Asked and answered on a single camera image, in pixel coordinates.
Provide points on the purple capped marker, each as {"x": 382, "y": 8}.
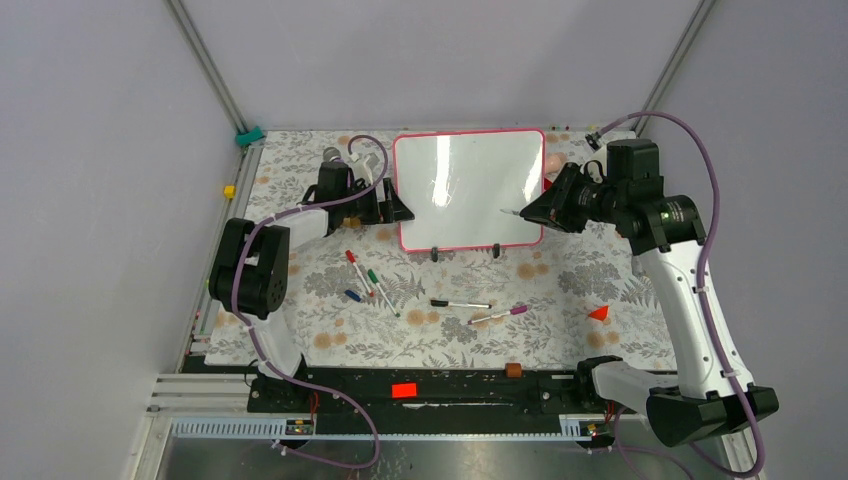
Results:
{"x": 511, "y": 312}

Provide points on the red tape label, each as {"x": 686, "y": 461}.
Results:
{"x": 404, "y": 390}

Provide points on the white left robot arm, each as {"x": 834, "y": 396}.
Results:
{"x": 250, "y": 270}

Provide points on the orange triangle block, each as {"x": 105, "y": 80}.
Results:
{"x": 600, "y": 314}

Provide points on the green corner clamp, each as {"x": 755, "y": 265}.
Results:
{"x": 249, "y": 137}

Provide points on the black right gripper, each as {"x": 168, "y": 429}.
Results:
{"x": 552, "y": 207}

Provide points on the pink framed whiteboard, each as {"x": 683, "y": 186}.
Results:
{"x": 456, "y": 183}

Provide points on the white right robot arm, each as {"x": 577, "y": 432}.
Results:
{"x": 713, "y": 393}

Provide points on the purple glitter microphone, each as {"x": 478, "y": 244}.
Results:
{"x": 332, "y": 158}

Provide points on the blue marker cap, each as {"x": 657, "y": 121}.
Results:
{"x": 353, "y": 296}

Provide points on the brown small block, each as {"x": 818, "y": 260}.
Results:
{"x": 513, "y": 370}

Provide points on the black capped marker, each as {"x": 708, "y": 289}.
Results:
{"x": 454, "y": 304}

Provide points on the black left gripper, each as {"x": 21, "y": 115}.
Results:
{"x": 388, "y": 211}

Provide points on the green capped marker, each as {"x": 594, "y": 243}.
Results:
{"x": 377, "y": 284}

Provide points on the red capped marker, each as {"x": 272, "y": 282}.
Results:
{"x": 365, "y": 283}

